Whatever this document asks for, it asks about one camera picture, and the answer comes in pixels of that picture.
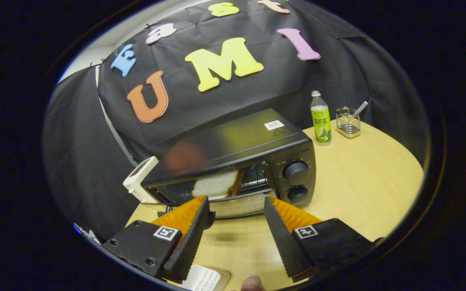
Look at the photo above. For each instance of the green label drink bottle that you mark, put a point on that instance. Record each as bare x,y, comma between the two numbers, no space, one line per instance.
321,121

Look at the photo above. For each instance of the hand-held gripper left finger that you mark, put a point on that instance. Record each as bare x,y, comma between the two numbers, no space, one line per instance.
190,242

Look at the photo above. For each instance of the white bread sandwich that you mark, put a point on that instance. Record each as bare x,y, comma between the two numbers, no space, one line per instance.
217,186

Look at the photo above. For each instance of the white rectangular plate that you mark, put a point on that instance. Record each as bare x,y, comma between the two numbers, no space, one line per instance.
206,279

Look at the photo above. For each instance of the black toaster oven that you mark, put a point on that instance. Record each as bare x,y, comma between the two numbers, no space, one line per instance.
233,141

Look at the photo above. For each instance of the white and blue clutter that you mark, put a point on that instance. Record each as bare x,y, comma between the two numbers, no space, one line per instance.
89,234

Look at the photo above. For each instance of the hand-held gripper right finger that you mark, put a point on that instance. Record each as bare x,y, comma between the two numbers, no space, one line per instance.
283,242

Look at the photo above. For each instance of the white pop-up toaster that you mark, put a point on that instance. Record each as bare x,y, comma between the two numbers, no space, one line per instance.
138,182

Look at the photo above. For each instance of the metal spoon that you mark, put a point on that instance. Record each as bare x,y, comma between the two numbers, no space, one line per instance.
361,107

